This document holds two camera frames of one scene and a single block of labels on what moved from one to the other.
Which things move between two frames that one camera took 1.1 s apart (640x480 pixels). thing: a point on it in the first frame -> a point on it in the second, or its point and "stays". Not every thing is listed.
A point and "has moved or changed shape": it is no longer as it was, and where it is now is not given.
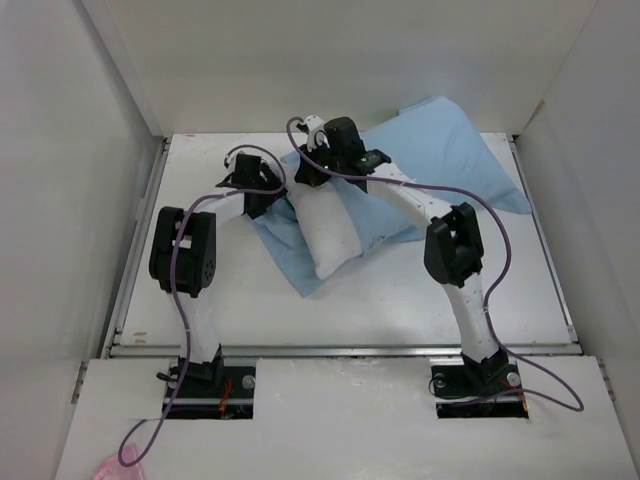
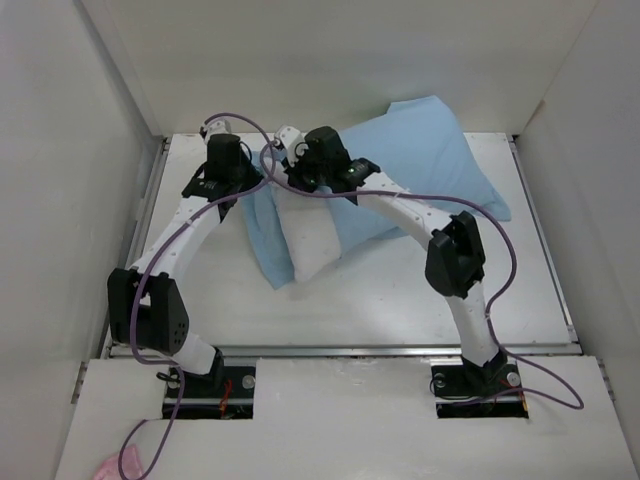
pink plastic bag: (113, 469) stays
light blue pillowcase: (430, 144) has moved or changed shape
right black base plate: (476, 378) stays
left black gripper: (268, 200) -> (252, 175)
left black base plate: (238, 383) stays
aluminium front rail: (336, 350) stays
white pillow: (333, 241) has moved or changed shape
